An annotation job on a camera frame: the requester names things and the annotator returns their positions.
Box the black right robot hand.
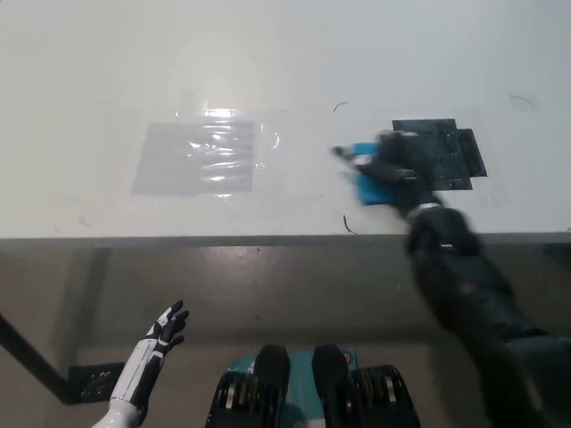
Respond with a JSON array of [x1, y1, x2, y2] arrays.
[[332, 130, 443, 213]]

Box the black table foot plate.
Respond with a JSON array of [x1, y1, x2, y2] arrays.
[[66, 361, 127, 405]]

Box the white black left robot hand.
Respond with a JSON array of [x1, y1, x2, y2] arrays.
[[109, 299, 191, 410]]

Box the blue wavy sponge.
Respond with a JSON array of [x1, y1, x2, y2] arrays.
[[343, 141, 405, 208]]

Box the black teal robot body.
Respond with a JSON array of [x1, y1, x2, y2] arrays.
[[203, 342, 423, 428]]

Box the clear plastic sheet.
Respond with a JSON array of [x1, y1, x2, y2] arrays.
[[130, 120, 256, 196]]

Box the black tape marked spot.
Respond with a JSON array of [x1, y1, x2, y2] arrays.
[[391, 118, 489, 192]]

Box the black table leg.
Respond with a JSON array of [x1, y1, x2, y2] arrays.
[[0, 311, 69, 399]]

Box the clear wrinkled plastic film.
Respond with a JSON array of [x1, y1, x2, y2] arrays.
[[176, 88, 286, 200]]

